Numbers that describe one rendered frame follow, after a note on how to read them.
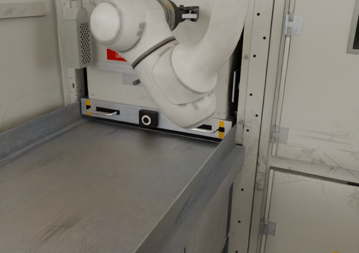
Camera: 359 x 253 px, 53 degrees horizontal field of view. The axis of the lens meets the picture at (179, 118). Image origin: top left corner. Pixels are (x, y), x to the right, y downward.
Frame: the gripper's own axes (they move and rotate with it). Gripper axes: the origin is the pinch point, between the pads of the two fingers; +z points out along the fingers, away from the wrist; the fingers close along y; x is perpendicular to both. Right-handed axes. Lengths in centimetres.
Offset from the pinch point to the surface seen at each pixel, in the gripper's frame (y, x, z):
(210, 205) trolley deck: 17, -39, -29
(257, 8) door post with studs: 17.1, 1.5, 3.8
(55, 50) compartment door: -50, -15, 2
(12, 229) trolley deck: -15, -38, -54
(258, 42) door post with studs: 18.1, -7.4, 3.8
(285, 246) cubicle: 32, -68, 2
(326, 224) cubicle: 43, -57, 2
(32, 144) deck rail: -40, -38, -22
